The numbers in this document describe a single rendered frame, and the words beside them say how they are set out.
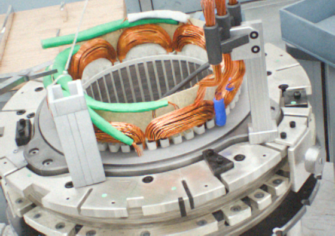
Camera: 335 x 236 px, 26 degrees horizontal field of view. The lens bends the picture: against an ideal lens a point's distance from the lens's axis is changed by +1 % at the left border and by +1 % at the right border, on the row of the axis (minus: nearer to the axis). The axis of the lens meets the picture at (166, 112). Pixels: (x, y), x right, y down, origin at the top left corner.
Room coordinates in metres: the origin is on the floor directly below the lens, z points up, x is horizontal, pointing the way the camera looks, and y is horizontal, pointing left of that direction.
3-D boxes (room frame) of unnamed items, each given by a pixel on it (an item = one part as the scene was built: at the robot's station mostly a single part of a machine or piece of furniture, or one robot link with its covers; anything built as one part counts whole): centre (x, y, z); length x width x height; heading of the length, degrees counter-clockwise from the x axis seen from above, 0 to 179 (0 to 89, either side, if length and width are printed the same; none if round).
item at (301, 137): (0.52, -0.11, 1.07); 0.04 x 0.02 x 0.05; 140
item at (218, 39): (0.52, -0.06, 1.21); 0.04 x 0.04 x 0.03; 2
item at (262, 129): (0.52, -0.08, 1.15); 0.03 x 0.02 x 0.12; 84
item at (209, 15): (0.50, -0.05, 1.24); 0.01 x 0.01 x 0.03
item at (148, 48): (0.70, 0.01, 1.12); 0.05 x 0.01 x 0.02; 92
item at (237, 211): (0.48, -0.04, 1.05); 0.02 x 0.02 x 0.01; 22
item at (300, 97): (0.58, -0.12, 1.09); 0.03 x 0.02 x 0.02; 169
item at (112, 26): (0.69, 0.04, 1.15); 0.15 x 0.04 x 0.02; 92
